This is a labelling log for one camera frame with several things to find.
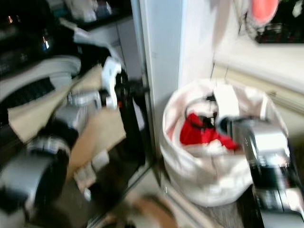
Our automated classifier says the red garment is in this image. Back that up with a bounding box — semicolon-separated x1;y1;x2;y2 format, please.
179;113;239;151

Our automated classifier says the tan cloth garment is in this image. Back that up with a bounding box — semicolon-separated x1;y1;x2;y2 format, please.
7;64;127;180

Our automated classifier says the black washing machine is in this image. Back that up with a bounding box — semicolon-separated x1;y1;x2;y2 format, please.
0;0;149;228

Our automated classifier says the white cabinet side panel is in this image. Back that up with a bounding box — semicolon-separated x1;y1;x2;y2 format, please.
139;0;188;145

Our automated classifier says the white fabric laundry basket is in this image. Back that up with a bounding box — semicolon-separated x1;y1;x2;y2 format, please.
159;78;290;208

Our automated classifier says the cream countertop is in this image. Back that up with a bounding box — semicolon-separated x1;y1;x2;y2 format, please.
211;42;304;95

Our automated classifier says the grey washer drum seal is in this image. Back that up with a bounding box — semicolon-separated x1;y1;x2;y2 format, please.
0;55;82;101

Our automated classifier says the white crumpled cloth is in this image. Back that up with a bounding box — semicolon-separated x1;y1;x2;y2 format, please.
64;0;115;22

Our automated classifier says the grey mesh bag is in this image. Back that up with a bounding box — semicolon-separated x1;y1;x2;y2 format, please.
233;0;258;41

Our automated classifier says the black tray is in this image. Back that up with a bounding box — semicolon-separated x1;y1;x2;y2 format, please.
256;0;304;45

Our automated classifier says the pink round object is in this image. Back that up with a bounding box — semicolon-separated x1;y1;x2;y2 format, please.
251;0;280;26

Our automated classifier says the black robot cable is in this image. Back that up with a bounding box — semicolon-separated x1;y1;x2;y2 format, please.
185;95;217;128

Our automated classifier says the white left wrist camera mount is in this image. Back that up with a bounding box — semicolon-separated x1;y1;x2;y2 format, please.
101;57;123;110

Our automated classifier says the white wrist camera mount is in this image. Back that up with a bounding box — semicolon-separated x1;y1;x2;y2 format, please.
101;57;123;110
213;85;241;119

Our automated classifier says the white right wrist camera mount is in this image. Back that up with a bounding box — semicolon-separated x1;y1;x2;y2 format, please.
213;85;241;119

